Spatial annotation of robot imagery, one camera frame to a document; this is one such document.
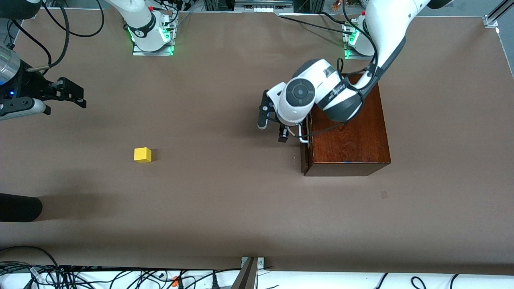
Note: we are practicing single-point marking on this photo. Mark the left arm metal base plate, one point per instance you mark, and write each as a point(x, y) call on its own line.
point(357, 58)

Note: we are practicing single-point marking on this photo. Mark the silver corner bracket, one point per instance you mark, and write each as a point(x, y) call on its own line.
point(490, 22)

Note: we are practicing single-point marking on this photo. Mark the dark metal strut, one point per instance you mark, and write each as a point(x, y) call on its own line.
point(245, 279)

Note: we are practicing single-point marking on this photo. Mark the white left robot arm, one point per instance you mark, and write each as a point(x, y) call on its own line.
point(385, 24)

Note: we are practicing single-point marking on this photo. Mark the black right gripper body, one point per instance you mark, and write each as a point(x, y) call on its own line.
point(35, 86)

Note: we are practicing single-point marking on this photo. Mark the black cylindrical object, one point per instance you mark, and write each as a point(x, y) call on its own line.
point(20, 206)

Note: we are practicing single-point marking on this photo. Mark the black power plug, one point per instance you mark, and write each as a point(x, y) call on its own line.
point(215, 283)

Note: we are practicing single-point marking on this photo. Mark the white connector strip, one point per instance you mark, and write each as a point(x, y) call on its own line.
point(264, 9)

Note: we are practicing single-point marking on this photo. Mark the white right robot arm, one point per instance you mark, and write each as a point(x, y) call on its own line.
point(138, 24)

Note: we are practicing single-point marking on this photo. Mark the silver table edge plate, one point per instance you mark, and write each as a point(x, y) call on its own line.
point(261, 263)

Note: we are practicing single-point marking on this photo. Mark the dark brown wooden cabinet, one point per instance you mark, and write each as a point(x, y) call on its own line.
point(353, 140)

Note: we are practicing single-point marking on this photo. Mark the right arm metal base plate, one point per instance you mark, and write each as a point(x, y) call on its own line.
point(152, 53)

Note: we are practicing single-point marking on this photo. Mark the yellow cube block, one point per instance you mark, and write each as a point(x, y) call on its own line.
point(143, 155)

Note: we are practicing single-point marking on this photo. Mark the grey network switch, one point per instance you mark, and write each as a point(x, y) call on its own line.
point(265, 3)

